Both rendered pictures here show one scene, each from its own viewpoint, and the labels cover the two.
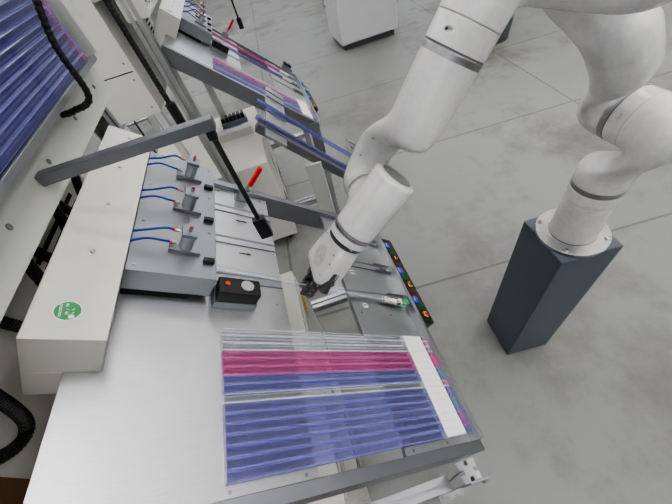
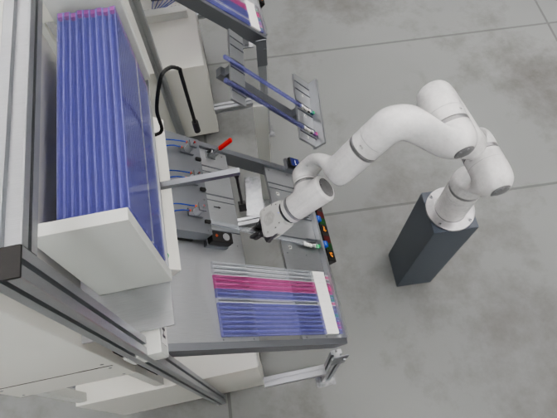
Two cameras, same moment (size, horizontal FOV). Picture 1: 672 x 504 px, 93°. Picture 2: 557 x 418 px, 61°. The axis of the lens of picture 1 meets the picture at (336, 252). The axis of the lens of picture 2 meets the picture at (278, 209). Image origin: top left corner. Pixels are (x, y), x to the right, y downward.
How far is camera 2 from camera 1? 0.90 m
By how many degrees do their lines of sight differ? 15
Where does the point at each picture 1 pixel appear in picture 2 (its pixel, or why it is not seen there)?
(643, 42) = not seen: hidden behind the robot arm
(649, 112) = (482, 167)
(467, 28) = (369, 150)
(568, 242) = (443, 218)
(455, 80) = (361, 165)
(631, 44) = not seen: hidden behind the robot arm
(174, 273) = (193, 230)
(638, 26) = not seen: hidden behind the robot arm
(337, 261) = (281, 226)
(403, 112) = (334, 168)
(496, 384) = (381, 308)
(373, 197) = (310, 199)
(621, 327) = (493, 276)
